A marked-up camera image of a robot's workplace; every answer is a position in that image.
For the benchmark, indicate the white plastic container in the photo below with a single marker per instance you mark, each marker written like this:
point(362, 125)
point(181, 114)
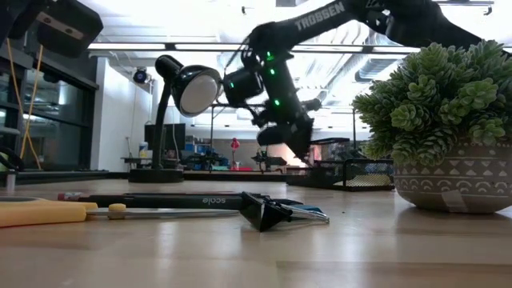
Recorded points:
point(143, 150)

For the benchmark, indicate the small green object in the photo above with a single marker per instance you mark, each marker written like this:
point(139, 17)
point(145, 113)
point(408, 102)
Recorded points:
point(2, 162)

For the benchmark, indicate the black pen with scale print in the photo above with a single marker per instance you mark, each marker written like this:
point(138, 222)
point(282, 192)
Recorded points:
point(180, 201)

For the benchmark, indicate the yellow sticky note pad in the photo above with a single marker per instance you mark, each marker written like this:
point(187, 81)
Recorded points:
point(366, 181)

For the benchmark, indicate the red background object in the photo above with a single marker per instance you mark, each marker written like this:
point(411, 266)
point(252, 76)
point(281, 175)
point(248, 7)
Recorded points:
point(234, 144)

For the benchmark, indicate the blue binder clip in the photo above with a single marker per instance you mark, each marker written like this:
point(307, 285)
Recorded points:
point(308, 208)

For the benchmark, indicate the orange pencil with eraser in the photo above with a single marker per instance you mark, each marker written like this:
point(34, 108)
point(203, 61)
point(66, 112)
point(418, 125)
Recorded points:
point(70, 196)

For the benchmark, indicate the black aluminium table frame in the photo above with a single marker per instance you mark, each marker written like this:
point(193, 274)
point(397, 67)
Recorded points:
point(80, 176)

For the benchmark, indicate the black gooseneck desk lamp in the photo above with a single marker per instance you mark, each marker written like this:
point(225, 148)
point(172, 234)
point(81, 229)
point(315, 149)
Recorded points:
point(192, 90)

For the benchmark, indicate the long ceiling light bar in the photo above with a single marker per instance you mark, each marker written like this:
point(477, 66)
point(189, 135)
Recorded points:
point(160, 46)

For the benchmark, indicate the black binder clip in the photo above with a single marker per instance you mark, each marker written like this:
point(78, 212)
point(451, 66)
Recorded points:
point(264, 214)

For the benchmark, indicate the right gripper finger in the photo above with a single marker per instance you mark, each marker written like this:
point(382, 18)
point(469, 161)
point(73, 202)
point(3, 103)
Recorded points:
point(307, 154)

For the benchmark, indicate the black wall-mounted camera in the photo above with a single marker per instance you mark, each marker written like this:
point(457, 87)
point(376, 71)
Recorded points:
point(140, 76)

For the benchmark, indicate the succulent plant in patterned pot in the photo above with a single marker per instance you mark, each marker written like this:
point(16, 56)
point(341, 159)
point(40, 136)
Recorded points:
point(440, 120)

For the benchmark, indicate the black computer monitor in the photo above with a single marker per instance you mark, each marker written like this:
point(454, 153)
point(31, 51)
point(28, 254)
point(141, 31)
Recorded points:
point(172, 136)

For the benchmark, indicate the blue storage bins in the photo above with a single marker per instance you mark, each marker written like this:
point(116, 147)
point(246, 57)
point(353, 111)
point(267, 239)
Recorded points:
point(198, 150)

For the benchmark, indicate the background black robot arm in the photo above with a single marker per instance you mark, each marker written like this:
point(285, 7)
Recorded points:
point(270, 161)

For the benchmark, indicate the background desk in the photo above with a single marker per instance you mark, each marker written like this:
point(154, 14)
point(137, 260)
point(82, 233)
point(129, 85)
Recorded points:
point(132, 161)

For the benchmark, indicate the black mesh desk organizer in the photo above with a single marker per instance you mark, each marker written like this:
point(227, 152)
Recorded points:
point(360, 172)

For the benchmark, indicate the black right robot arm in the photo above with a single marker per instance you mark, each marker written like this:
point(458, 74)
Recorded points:
point(320, 18)

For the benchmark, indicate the small silver post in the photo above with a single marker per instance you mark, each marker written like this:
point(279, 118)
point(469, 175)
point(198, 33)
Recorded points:
point(10, 182)

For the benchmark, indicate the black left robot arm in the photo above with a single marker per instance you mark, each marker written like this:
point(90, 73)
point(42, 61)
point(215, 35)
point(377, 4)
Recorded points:
point(16, 16)

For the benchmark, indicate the black background workstation frame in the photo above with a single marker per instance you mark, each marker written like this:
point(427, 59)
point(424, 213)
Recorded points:
point(218, 105)

